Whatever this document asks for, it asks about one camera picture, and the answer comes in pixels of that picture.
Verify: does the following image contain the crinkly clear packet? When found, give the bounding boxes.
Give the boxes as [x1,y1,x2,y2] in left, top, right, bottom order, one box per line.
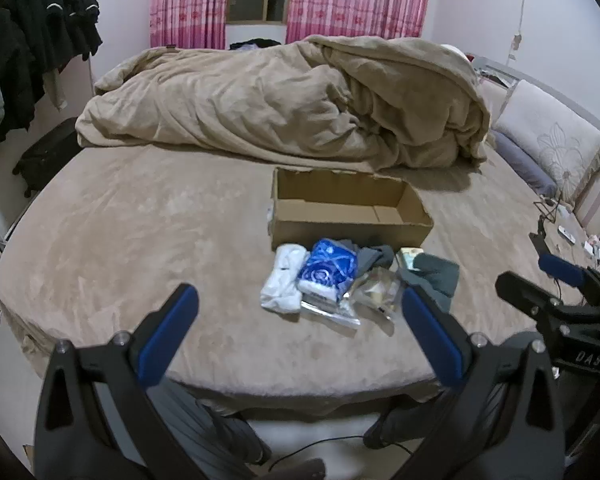
[347,267,403,336]

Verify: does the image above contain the person's left leg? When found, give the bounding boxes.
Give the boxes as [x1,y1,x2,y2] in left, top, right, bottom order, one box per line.
[150,380,273,466]

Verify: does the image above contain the blue patterned packet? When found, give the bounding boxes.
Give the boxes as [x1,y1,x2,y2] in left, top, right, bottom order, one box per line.
[297,238,361,306]

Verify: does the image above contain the cardboard box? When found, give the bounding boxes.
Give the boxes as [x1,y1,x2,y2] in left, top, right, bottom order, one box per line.
[266,167,435,253]

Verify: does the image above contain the bed with beige sheet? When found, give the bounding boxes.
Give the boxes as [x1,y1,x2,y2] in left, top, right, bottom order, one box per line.
[0,125,600,411]

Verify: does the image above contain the white socks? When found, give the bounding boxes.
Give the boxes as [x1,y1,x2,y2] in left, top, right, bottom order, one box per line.
[260,243,308,316]

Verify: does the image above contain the black suitcase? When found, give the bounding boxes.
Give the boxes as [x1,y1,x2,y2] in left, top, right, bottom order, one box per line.
[12,117,81,198]

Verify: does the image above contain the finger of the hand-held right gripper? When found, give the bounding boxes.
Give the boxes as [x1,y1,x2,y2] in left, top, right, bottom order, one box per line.
[495,271,600,318]
[530,232,600,306]

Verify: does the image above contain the grey-purple pillow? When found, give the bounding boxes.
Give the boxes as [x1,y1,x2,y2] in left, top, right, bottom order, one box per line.
[490,130,558,196]

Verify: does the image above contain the white embroidered pillow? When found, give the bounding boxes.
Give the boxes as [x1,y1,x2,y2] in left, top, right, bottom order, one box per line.
[472,52,600,241]

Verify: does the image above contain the hanging black clothes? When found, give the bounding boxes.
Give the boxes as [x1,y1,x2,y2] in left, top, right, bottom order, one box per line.
[0,0,103,153]

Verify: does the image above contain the dark grey cloth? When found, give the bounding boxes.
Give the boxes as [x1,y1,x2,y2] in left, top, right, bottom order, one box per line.
[340,240,396,278]

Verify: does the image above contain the person's right leg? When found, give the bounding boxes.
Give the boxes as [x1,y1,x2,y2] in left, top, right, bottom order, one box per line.
[362,392,451,451]

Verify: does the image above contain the black floor cable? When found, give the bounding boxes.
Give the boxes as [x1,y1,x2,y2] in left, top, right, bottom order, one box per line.
[270,437,416,466]

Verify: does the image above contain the person's leg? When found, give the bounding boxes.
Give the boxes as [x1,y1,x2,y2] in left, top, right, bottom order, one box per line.
[150,380,273,466]
[362,392,451,451]

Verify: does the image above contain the white wall cable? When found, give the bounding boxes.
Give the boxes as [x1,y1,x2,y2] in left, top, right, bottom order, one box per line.
[510,0,528,66]

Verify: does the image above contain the beige duvet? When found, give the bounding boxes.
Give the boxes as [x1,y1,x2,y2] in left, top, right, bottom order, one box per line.
[75,35,492,170]

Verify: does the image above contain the black cloth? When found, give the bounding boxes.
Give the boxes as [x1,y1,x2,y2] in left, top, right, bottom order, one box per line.
[228,37,281,51]

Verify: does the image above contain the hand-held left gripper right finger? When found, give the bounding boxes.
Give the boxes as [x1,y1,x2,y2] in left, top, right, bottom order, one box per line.
[401,287,566,480]

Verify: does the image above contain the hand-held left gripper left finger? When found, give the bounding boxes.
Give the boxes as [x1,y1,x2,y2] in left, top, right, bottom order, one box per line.
[34,283,201,480]

